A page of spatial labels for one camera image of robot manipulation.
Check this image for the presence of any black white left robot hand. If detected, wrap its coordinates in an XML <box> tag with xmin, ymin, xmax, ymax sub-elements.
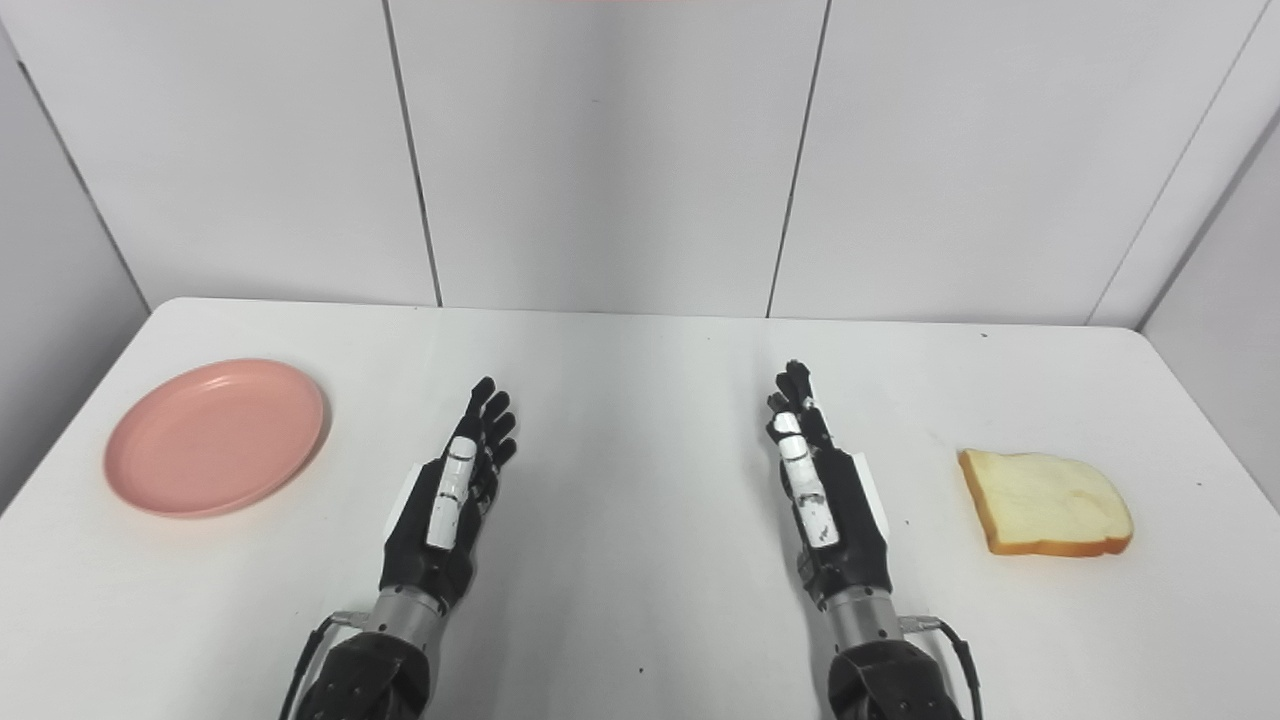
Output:
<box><xmin>378</xmin><ymin>376</ymin><xmax>519</xmax><ymax>611</ymax></box>

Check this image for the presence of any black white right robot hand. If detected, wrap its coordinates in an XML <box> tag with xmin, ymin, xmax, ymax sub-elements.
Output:
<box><xmin>765</xmin><ymin>360</ymin><xmax>894</xmax><ymax>609</ymax></box>

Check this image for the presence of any slice of white bread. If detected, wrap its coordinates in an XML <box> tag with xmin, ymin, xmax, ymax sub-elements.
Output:
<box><xmin>958</xmin><ymin>448</ymin><xmax>1135</xmax><ymax>559</ymax></box>

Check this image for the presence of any pink round plate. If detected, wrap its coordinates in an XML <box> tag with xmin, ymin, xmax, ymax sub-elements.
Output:
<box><xmin>103</xmin><ymin>358</ymin><xmax>328</xmax><ymax>519</ymax></box>

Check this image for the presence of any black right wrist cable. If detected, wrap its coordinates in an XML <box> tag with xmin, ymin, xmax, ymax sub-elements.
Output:
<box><xmin>898</xmin><ymin>615</ymin><xmax>983</xmax><ymax>720</ymax></box>

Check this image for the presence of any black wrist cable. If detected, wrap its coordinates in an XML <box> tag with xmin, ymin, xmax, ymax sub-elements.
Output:
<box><xmin>898</xmin><ymin>615</ymin><xmax>983</xmax><ymax>720</ymax></box>
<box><xmin>278</xmin><ymin>610</ymin><xmax>371</xmax><ymax>720</ymax></box>

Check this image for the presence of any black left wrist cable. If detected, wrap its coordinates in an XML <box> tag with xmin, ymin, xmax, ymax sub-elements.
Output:
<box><xmin>278</xmin><ymin>610</ymin><xmax>371</xmax><ymax>720</ymax></box>

